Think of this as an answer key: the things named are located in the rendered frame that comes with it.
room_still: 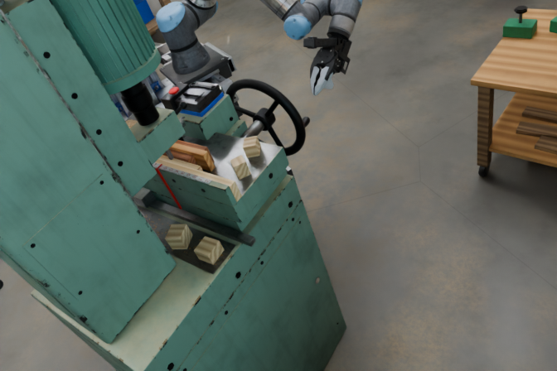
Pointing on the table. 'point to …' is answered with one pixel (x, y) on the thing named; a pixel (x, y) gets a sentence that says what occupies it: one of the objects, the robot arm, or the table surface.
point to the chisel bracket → (158, 134)
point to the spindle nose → (140, 103)
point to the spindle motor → (91, 12)
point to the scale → (182, 173)
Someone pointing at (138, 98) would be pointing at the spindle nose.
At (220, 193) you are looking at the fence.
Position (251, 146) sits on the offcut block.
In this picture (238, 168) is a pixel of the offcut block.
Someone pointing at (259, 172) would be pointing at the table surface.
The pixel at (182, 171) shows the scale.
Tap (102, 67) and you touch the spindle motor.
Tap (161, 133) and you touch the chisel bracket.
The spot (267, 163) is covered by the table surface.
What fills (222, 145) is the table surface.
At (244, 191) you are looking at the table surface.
